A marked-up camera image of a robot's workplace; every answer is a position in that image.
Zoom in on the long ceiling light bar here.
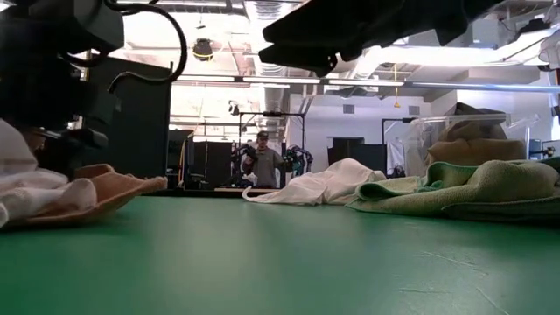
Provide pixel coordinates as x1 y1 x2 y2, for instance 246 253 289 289
174 74 406 88

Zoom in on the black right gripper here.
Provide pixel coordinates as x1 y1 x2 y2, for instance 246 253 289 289
262 0 504 60

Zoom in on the black partition panel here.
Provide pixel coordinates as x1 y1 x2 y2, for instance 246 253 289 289
82 56 172 179

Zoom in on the black stand frame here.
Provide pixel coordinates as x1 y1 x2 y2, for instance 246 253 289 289
238 111 306 189

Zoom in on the light green towel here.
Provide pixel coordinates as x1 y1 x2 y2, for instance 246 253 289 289
345 157 560 224

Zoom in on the black table frame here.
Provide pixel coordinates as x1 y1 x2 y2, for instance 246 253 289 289
148 186 281 198

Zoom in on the clear plastic bin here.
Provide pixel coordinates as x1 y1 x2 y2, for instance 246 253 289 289
402 112 542 179

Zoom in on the pinkish brown towel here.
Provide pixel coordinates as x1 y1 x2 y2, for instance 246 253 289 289
8 164 169 228

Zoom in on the person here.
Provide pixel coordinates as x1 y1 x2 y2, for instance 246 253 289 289
242 129 285 189

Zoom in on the plain white towel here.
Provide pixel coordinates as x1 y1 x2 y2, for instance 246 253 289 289
241 157 387 207

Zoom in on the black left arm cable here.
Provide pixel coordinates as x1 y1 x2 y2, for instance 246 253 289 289
104 0 189 94

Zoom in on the white checked towel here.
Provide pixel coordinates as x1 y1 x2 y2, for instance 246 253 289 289
0 117 97 228

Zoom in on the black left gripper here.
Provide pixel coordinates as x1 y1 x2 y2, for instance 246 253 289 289
0 54 119 179

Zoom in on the tan cloth towel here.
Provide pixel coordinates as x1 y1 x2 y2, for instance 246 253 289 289
439 102 508 142
426 138 529 167

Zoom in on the black cabinet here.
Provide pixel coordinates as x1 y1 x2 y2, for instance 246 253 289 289
326 136 389 176

